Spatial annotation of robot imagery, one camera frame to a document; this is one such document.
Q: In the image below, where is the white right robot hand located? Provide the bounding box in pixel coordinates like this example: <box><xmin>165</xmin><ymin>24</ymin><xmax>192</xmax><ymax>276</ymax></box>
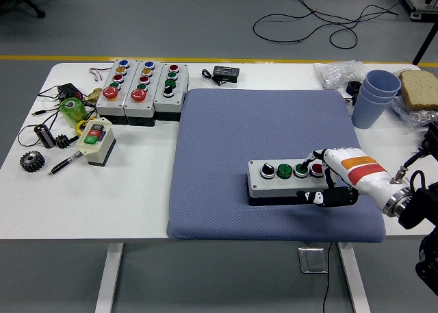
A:
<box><xmin>295</xmin><ymin>147</ymin><xmax>403</xmax><ymax>210</ymax></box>

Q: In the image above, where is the grey four-button control box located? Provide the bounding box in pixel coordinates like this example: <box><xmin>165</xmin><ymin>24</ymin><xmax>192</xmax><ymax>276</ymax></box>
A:
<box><xmin>153</xmin><ymin>62</ymin><xmax>190</xmax><ymax>123</ymax></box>
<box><xmin>246</xmin><ymin>159</ymin><xmax>331</xmax><ymax>207</ymax></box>

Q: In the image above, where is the grey five-button control box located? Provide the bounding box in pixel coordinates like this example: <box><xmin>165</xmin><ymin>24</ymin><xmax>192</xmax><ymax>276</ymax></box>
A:
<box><xmin>123</xmin><ymin>60</ymin><xmax>164</xmax><ymax>127</ymax></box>
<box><xmin>94</xmin><ymin>59</ymin><xmax>140</xmax><ymax>125</ymax></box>

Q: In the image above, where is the blue plastic cup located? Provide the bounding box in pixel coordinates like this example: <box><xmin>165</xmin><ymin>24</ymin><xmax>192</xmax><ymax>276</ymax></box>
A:
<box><xmin>350</xmin><ymin>88</ymin><xmax>394</xmax><ymax>129</ymax></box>
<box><xmin>361</xmin><ymin>83</ymin><xmax>400</xmax><ymax>103</ymax></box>
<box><xmin>363</xmin><ymin>69</ymin><xmax>401</xmax><ymax>98</ymax></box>

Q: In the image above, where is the white paper sheet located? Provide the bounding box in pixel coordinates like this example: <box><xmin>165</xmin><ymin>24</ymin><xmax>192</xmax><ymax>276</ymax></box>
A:
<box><xmin>419</xmin><ymin>153</ymin><xmax>438</xmax><ymax>189</ymax></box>

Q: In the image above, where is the clear plastic bag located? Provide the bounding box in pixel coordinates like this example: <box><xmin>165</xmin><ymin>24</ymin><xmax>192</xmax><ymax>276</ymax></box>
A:
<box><xmin>389</xmin><ymin>93</ymin><xmax>438</xmax><ymax>131</ymax></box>

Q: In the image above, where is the black device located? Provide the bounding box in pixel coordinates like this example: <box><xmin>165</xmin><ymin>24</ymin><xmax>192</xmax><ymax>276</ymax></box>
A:
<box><xmin>420</xmin><ymin>121</ymin><xmax>438</xmax><ymax>156</ymax></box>

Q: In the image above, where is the black round part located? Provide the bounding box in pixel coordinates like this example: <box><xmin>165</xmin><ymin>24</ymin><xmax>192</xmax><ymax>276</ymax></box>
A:
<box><xmin>344</xmin><ymin>81</ymin><xmax>363</xmax><ymax>97</ymax></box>

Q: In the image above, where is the clear bubble wrap bag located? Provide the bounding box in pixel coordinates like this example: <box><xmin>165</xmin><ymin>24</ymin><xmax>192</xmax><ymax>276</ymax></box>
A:
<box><xmin>313</xmin><ymin>60</ymin><xmax>369</xmax><ymax>90</ymax></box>

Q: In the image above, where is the metal floor outlet box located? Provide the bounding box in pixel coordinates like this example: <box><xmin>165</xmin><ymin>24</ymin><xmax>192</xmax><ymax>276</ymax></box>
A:
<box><xmin>297</xmin><ymin>246</ymin><xmax>330</xmax><ymax>275</ymax></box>

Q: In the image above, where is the slice of bread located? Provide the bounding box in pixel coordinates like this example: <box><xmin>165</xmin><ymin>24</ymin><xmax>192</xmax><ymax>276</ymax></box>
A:
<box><xmin>398</xmin><ymin>69</ymin><xmax>438</xmax><ymax>111</ymax></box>

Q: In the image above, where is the white table leg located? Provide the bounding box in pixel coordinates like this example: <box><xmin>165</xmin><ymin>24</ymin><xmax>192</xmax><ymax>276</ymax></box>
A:
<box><xmin>337</xmin><ymin>241</ymin><xmax>372</xmax><ymax>313</ymax></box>
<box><xmin>94</xmin><ymin>242</ymin><xmax>125</xmax><ymax>313</ymax></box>

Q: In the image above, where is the blue-grey quilted mat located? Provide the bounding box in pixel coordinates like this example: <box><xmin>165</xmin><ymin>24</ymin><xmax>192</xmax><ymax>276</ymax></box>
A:
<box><xmin>166</xmin><ymin>88</ymin><xmax>386</xmax><ymax>242</ymax></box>

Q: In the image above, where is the black digital panel meter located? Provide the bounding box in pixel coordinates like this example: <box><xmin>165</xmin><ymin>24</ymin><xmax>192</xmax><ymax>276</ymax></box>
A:
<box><xmin>201</xmin><ymin>65</ymin><xmax>240</xmax><ymax>87</ymax></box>

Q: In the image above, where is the brass fitting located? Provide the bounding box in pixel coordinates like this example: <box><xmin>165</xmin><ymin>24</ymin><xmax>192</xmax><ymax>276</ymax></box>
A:
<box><xmin>83</xmin><ymin>88</ymin><xmax>103</xmax><ymax>104</ymax></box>

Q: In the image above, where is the translucent green tape roll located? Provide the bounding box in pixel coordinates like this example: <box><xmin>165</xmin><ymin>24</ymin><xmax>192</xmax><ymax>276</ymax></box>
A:
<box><xmin>58</xmin><ymin>98</ymin><xmax>88</xmax><ymax>128</ymax></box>

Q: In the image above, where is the black pen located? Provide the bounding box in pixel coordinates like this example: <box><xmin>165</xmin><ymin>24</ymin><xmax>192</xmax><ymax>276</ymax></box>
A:
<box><xmin>47</xmin><ymin>151</ymin><xmax>84</xmax><ymax>176</ymax></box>

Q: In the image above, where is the black power module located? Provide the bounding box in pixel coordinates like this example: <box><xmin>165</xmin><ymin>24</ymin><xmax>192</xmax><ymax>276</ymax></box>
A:
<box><xmin>56</xmin><ymin>83</ymin><xmax>83</xmax><ymax>103</ymax></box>

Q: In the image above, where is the black cylindrical capacitor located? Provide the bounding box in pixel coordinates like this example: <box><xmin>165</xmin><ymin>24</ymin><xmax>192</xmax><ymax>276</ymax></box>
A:
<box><xmin>33</xmin><ymin>123</ymin><xmax>55</xmax><ymax>149</ymax></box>

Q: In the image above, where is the large steel gear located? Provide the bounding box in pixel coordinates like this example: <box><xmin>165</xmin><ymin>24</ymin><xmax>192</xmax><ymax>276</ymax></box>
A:
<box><xmin>19</xmin><ymin>150</ymin><xmax>47</xmax><ymax>173</ymax></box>

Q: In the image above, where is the thin black power cable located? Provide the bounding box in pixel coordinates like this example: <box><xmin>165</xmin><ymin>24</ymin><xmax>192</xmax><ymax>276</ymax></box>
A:
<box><xmin>321</xmin><ymin>241</ymin><xmax>333</xmax><ymax>313</ymax></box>

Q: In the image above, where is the black floor cable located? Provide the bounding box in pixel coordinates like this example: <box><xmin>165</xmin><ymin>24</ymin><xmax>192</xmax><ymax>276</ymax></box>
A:
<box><xmin>252</xmin><ymin>0</ymin><xmax>400</xmax><ymax>49</ymax></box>

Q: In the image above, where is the metal frame cart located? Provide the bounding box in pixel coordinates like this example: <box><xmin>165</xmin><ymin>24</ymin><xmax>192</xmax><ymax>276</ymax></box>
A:
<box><xmin>391</xmin><ymin>0</ymin><xmax>438</xmax><ymax>21</ymax></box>

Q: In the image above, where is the cream red-green switch box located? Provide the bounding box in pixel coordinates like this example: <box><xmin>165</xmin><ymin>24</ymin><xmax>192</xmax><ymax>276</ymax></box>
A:
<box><xmin>75</xmin><ymin>117</ymin><xmax>116</xmax><ymax>167</ymax></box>

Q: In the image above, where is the red and white wire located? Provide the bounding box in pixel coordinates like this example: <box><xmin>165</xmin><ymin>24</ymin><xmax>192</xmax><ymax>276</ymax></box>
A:
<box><xmin>88</xmin><ymin>66</ymin><xmax>114</xmax><ymax>83</ymax></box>

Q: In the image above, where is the black cable with barrel plug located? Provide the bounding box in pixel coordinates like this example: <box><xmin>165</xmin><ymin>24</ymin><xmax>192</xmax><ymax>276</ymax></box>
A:
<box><xmin>16</xmin><ymin>85</ymin><xmax>99</xmax><ymax>148</ymax></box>

